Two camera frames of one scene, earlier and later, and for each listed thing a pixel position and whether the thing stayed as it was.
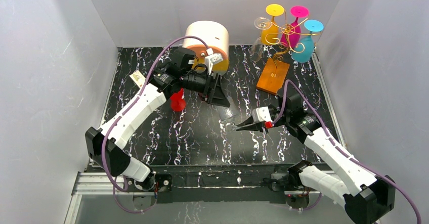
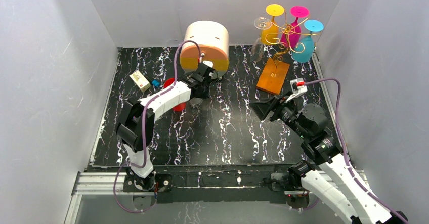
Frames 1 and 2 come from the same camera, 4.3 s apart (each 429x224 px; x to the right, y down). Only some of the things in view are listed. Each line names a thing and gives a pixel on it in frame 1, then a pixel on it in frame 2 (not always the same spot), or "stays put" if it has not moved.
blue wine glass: [312, 26] stays put
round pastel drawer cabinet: [216, 37] stays put
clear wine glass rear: [261, 23] stays put
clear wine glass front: [226, 115] to [196, 101]
